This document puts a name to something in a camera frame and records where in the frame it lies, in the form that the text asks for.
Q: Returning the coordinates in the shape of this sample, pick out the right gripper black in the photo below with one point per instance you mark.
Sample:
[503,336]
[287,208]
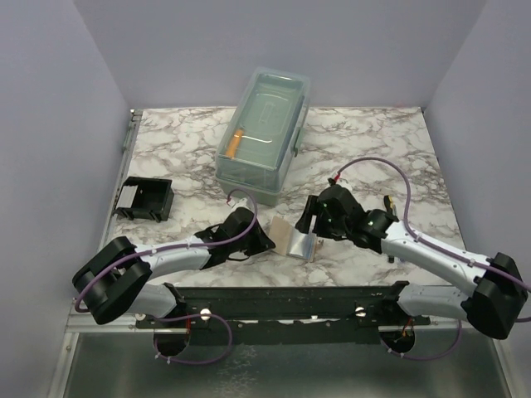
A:
[314,207]

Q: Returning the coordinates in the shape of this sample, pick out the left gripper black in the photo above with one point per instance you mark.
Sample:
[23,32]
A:
[263,242]

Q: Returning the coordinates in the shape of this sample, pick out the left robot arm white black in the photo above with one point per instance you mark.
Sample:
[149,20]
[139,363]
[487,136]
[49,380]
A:
[115,281]

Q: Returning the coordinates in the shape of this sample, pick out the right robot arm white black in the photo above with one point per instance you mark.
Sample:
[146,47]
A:
[488,293]

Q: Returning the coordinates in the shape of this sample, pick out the black card box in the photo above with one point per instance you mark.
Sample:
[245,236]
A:
[145,198]

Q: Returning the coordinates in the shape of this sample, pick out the translucent green plastic toolbox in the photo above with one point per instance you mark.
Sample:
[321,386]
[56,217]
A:
[272,112]

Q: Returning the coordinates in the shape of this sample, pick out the orange tool inside toolbox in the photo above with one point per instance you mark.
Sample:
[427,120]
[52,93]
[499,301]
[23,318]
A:
[234,143]

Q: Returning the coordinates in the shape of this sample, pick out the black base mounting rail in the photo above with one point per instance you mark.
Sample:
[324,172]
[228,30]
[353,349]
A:
[302,314]

